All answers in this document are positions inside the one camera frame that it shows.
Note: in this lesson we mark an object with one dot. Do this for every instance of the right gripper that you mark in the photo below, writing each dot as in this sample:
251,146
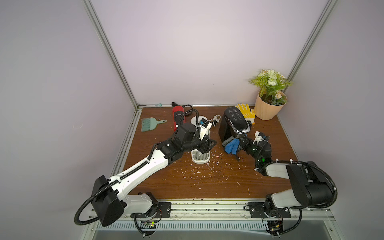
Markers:
243,142

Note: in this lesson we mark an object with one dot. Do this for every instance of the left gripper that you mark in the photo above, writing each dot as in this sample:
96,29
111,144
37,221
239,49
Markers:
203,147

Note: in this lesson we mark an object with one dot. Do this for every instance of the blue grey microfiber cloth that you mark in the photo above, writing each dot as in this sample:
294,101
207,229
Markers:
231,146

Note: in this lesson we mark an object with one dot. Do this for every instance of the black coffee machine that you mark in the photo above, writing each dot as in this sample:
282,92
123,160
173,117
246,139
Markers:
233,124

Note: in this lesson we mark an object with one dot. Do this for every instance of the red coffee machine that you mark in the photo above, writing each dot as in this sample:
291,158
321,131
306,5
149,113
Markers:
178,111

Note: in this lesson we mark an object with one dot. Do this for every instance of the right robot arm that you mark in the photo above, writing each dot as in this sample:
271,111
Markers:
311,187

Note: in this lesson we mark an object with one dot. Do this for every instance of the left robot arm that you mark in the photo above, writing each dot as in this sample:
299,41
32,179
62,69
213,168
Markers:
111,197

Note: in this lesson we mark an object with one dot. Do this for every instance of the yellow work glove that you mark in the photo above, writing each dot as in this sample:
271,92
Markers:
247,112

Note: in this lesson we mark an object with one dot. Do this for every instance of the potted artificial plant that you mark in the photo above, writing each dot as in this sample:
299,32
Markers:
270,99

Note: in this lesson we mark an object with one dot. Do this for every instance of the green hand brush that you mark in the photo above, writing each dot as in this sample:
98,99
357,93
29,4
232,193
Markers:
149,124

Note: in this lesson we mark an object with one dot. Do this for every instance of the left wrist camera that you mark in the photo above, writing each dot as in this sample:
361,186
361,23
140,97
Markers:
204,126

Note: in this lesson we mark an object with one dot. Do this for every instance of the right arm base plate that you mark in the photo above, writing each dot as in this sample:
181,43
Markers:
266,210

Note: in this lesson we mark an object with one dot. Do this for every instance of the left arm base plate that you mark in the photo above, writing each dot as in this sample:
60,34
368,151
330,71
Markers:
158,210

